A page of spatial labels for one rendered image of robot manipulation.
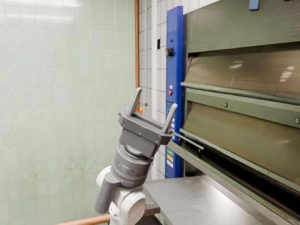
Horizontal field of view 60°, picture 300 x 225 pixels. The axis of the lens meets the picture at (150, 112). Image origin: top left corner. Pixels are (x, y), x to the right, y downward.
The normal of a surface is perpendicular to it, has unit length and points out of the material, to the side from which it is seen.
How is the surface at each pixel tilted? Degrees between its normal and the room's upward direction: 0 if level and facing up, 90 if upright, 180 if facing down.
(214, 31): 90
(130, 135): 97
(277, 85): 70
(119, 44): 90
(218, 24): 90
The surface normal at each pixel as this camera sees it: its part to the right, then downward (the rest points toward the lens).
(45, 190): 0.34, 0.16
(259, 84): -0.88, -0.28
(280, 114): -0.94, 0.06
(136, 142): -0.33, 0.29
